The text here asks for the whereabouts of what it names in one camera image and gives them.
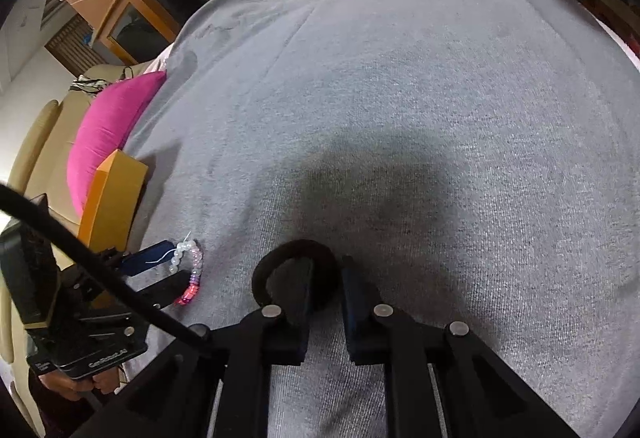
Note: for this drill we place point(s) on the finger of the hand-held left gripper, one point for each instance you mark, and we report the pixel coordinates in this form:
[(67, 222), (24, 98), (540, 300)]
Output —
[(165, 290), (147, 258)]

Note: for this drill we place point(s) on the brown woven panel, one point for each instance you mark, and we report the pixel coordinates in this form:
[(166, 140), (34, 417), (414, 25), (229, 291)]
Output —
[(75, 46)]

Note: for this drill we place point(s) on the orange box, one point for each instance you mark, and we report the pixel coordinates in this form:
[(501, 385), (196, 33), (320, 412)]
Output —
[(112, 198)]

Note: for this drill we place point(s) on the pink pillow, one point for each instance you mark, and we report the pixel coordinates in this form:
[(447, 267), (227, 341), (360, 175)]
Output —
[(110, 128)]

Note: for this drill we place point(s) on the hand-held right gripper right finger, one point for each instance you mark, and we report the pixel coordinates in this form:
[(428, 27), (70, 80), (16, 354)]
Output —
[(356, 313)]

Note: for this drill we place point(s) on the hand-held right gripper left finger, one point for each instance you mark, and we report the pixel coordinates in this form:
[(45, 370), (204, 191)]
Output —
[(292, 318)]

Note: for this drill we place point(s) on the beige sofa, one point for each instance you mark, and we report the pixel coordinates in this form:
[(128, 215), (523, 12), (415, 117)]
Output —
[(40, 138)]

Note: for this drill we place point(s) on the patterned cloth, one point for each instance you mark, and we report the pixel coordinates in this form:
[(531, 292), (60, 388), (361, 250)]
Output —
[(87, 84)]

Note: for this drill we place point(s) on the person's left forearm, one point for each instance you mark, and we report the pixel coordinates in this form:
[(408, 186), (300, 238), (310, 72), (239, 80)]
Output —
[(55, 413)]

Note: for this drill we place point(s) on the person's left hand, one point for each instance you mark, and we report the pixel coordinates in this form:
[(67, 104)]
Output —
[(65, 383)]

